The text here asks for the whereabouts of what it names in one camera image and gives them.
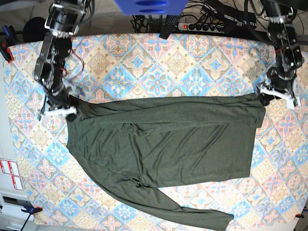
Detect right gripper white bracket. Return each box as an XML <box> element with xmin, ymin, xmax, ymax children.
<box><xmin>39</xmin><ymin>88</ymin><xmax>78</xmax><ymax>126</ymax></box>

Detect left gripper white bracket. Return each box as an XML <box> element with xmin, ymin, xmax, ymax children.
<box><xmin>255</xmin><ymin>67</ymin><xmax>300</xmax><ymax>109</ymax></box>

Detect dark green long-sleeve shirt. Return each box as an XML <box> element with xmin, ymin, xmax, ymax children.
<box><xmin>67</xmin><ymin>93</ymin><xmax>266</xmax><ymax>231</ymax></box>

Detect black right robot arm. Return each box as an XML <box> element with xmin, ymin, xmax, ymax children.
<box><xmin>34</xmin><ymin>0</ymin><xmax>95</xmax><ymax>123</ymax></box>

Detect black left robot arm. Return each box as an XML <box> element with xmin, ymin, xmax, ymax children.
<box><xmin>244</xmin><ymin>0</ymin><xmax>304</xmax><ymax>110</ymax></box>

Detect red and white labels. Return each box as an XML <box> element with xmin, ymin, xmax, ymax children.
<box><xmin>0</xmin><ymin>159</ymin><xmax>24</xmax><ymax>191</ymax></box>

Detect black power adapter box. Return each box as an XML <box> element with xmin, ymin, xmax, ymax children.
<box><xmin>224</xmin><ymin>5</ymin><xmax>257</xmax><ymax>29</ymax></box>

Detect black power strip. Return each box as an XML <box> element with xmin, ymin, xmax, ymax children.
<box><xmin>178</xmin><ymin>23</ymin><xmax>224</xmax><ymax>33</ymax></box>

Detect black round stand base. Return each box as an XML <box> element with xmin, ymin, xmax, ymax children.
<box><xmin>22</xmin><ymin>17</ymin><xmax>48</xmax><ymax>43</ymax></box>

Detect blue clamp lower left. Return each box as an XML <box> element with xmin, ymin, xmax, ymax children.
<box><xmin>21</xmin><ymin>206</ymin><xmax>43</xmax><ymax>231</ymax></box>

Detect blue clamp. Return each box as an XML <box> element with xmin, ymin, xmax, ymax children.
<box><xmin>21</xmin><ymin>206</ymin><xmax>43</xmax><ymax>231</ymax></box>
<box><xmin>0</xmin><ymin>25</ymin><xmax>16</xmax><ymax>63</ymax></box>

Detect blue clamp upper left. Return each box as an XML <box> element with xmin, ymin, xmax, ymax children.
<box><xmin>0</xmin><ymin>25</ymin><xmax>16</xmax><ymax>63</ymax></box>

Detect grey cabinet lower left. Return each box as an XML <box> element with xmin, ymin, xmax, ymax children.
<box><xmin>0</xmin><ymin>191</ymin><xmax>32</xmax><ymax>231</ymax></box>

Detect black remote control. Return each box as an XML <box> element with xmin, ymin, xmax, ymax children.
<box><xmin>159</xmin><ymin>15</ymin><xmax>180</xmax><ymax>39</ymax></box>

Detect orange clamp lower right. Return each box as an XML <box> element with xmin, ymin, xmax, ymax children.
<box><xmin>295</xmin><ymin>214</ymin><xmax>305</xmax><ymax>218</ymax></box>

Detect blue plastic box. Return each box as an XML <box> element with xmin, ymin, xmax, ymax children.
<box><xmin>115</xmin><ymin>0</ymin><xmax>188</xmax><ymax>15</ymax></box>

